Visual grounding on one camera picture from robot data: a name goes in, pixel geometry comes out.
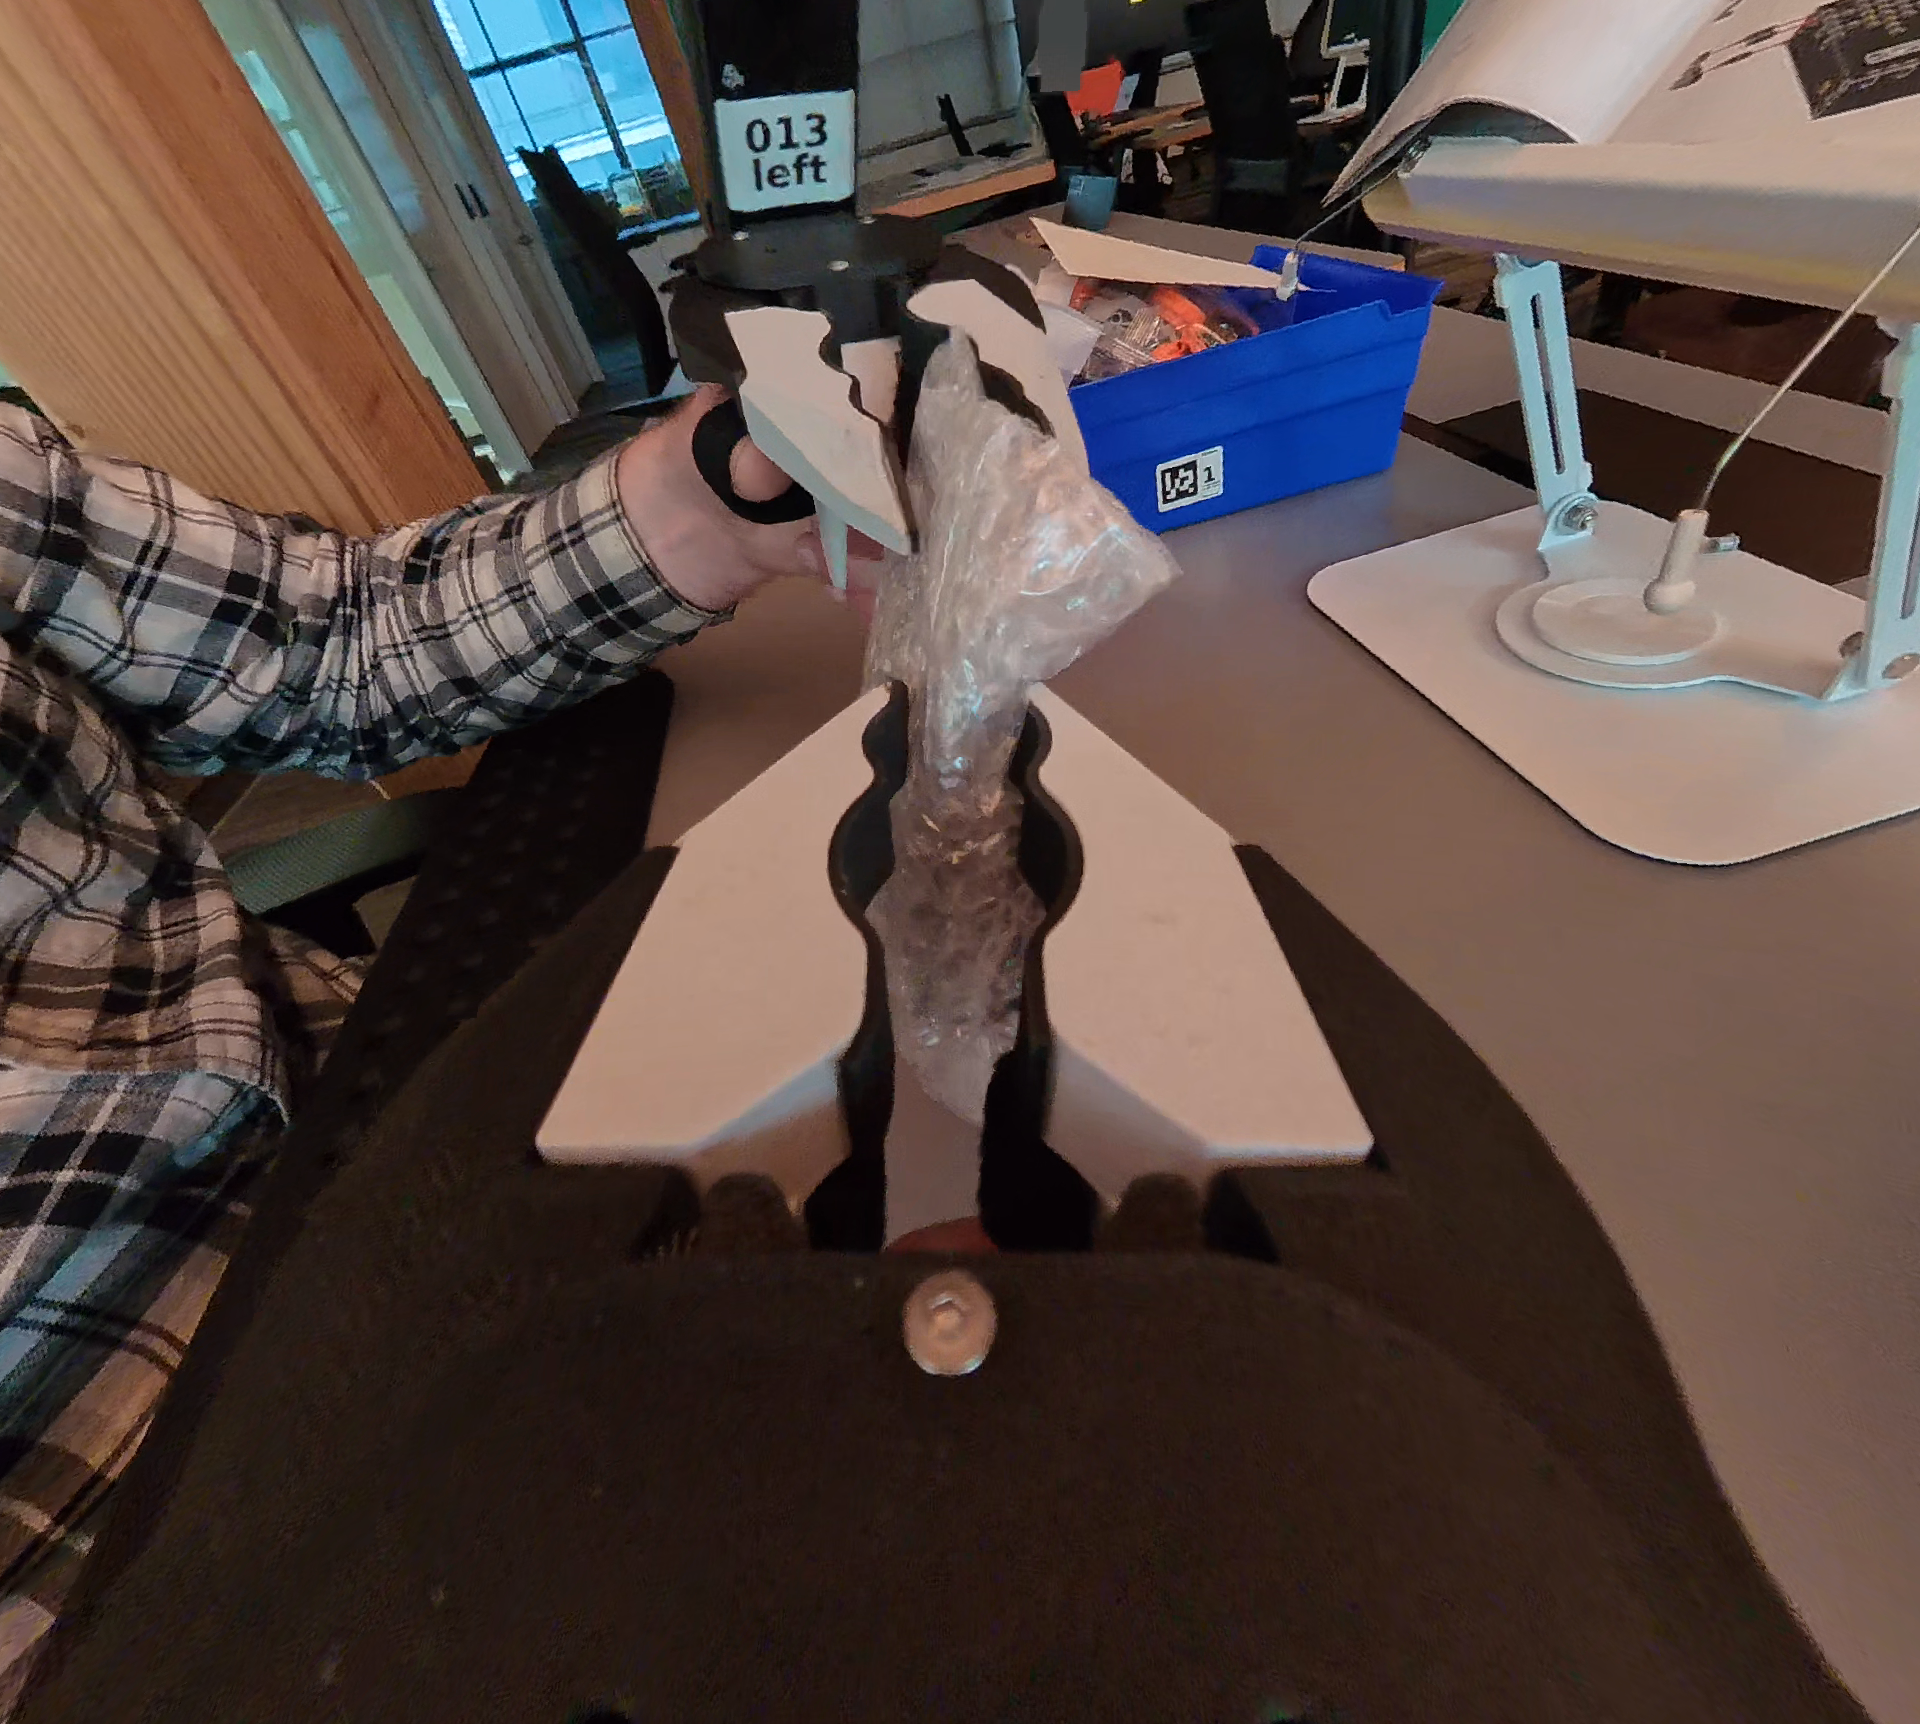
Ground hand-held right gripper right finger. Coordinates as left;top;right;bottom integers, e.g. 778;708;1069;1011
976;685;1376;1258

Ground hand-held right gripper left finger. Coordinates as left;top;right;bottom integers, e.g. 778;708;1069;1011
531;684;900;1253

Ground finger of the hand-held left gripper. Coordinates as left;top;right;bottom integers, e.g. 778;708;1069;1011
724;306;921;559
894;277;1076;433

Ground clear plastic parts bag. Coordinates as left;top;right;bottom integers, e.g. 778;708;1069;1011
858;331;1181;1129

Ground blue plastic bin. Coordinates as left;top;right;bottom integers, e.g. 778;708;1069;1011
1069;243;1447;537

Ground white desk stand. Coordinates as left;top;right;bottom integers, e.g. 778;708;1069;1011
1296;137;1920;870

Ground brown background desk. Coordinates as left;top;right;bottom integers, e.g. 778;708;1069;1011
869;156;1057;224

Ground person's left hand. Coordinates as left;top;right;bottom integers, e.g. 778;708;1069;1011
617;380;889;620

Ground pile of clear plastic bags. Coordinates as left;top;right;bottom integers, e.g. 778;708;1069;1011
1034;217;1328;390

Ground black office chair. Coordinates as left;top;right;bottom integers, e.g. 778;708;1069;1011
514;142;682;404
1181;0;1328;218

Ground black perforated chair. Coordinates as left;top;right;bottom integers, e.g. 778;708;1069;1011
223;666;680;1307

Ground person's plaid shirt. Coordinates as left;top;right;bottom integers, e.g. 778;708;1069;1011
0;645;378;1682

